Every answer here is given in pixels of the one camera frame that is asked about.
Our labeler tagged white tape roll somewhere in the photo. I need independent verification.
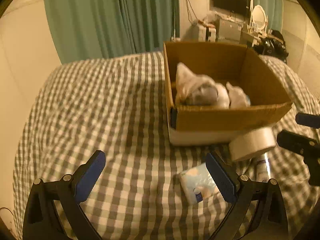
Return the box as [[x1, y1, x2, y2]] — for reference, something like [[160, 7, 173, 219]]
[[229, 127, 277, 161]]

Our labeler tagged checkered bed cover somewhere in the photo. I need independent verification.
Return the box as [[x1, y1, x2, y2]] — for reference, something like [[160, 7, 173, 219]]
[[12, 51, 320, 240]]

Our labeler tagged white oval mirror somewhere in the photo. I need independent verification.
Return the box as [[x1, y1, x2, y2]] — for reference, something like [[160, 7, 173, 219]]
[[251, 5, 267, 31]]

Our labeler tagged grey mini fridge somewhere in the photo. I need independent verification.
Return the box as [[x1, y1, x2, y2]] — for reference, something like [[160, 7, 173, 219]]
[[217, 18, 242, 43]]

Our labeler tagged white suitcase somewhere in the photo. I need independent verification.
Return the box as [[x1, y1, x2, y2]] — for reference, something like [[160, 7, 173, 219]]
[[191, 24, 216, 42]]

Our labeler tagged white cream tube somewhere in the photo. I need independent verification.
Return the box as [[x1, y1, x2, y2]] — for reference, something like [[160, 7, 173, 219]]
[[255, 153, 271, 182]]

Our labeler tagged black wall television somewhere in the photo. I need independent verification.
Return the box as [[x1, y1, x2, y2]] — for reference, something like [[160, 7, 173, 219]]
[[213, 0, 251, 18]]

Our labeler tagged white louvered wardrobe door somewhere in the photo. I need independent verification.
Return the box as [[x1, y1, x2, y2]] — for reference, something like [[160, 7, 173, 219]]
[[282, 30, 319, 99]]

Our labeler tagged open cardboard box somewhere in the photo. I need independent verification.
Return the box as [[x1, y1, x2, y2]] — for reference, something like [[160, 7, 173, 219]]
[[163, 41, 292, 146]]

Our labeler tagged white sock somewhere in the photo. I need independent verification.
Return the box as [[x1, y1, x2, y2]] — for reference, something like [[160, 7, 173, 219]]
[[175, 62, 219, 106]]

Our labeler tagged blue tissue pack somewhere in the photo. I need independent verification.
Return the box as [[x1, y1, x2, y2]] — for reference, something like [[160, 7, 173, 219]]
[[179, 163, 219, 205]]

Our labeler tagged wooden dressing table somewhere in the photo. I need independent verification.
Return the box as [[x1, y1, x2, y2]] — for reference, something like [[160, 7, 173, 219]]
[[239, 28, 266, 47]]

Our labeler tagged black bag on chair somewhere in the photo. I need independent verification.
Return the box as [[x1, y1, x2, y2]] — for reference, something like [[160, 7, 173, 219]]
[[253, 30, 289, 63]]

